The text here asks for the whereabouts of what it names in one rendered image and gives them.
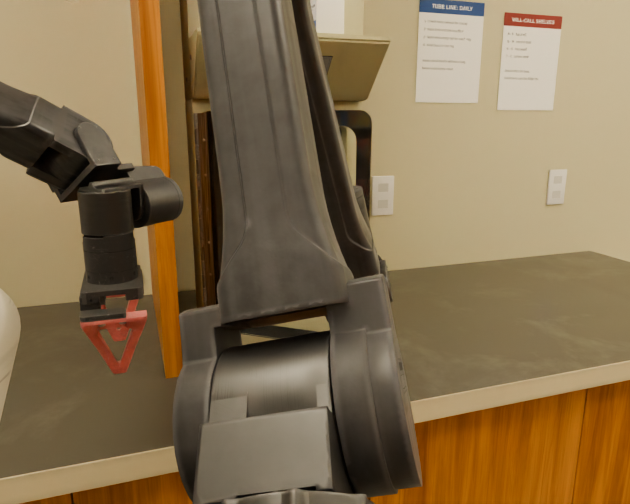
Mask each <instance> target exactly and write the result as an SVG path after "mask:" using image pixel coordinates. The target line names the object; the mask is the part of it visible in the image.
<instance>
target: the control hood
mask: <svg viewBox="0 0 630 504"><path fill-rule="evenodd" d="M317 35H318V40H319V44H320V48H321V52H322V56H333V57H332V60H331V64H330V67H329V70H328V73H327V78H328V82H329V86H330V91H331V95H332V99H333V100H343V101H364V100H366V99H368V96H369V94H370V91H371V89H372V86H373V84H374V81H375V79H376V77H377V74H378V72H379V69H380V67H381V64H382V62H383V59H384V57H385V55H386V52H387V50H388V47H389V45H390V42H391V39H390V38H389V37H388V36H370V35H351V34H333V33H317ZM189 53H190V72H191V91H192V97H194V99H209V91H208V83H207V76H206V68H205V60H204V52H203V44H202V36H201V28H200V26H199V27H198V28H197V29H196V30H195V31H194V32H193V34H192V35H191V36H190V37H189Z"/></svg>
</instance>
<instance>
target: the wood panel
mask: <svg viewBox="0 0 630 504"><path fill-rule="evenodd" d="M130 9H131V22H132V35H133V48H134V61H135V74H136V87H137V100H138V113H139V126H140V139H141V152H142V166H157V167H159V168H160V169H161V170H162V171H163V173H164V174H165V176H166V177H168V178H170V164H169V148H168V133H167V117H166V102H165V86H164V71H163V55H162V40H161V24H160V9H159V0H130ZM147 231H148V244H149V257H150V270H151V283H152V295H153V301H154V308H155V314H156V320H157V326H158V333H159V339H160V345H161V351H162V358H163V364H164V370H165V376H166V378H173V377H179V374H180V371H181V369H182V367H183V365H182V350H181V335H180V325H179V303H178V288H177V272H176V257H175V241H174V226H173V220H171V221H166V222H162V223H158V224H153V225H149V226H147Z"/></svg>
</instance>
